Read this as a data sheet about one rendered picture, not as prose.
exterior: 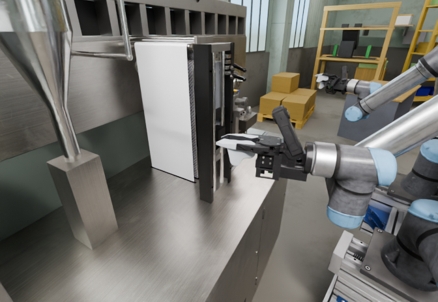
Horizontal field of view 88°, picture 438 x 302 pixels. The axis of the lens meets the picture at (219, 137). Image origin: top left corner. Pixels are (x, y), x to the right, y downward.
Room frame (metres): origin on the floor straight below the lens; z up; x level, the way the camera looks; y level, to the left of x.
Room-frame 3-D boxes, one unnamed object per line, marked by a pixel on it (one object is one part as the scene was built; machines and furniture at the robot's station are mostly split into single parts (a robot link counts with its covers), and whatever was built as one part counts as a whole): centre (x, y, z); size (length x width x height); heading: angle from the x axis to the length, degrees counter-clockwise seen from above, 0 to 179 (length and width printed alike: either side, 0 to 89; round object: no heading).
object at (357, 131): (3.43, -2.54, 0.35); 1.31 x 0.68 x 0.70; 133
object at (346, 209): (0.42, -0.30, 1.12); 0.11 x 0.08 x 0.11; 164
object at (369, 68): (6.14, -3.47, 1.02); 1.51 x 1.35 x 2.03; 48
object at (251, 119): (1.32, -0.02, 1.00); 0.40 x 0.16 x 0.06; 60
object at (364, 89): (1.16, -0.78, 1.20); 0.11 x 0.08 x 0.09; 36
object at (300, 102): (4.18, -1.34, 0.36); 1.31 x 0.99 x 0.73; 138
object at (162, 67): (0.87, 0.23, 1.17); 0.34 x 0.05 x 0.54; 60
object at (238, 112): (1.03, -0.09, 1.05); 0.06 x 0.05 x 0.31; 60
